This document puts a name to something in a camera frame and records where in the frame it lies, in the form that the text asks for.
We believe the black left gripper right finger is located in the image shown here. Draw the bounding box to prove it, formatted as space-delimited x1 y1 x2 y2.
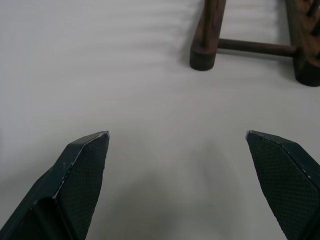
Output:
244 129 320 240

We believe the dark wooden rack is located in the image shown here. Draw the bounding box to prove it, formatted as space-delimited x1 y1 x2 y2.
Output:
189 0 320 88

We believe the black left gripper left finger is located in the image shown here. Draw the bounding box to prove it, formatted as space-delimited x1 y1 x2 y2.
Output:
0 130 111 240

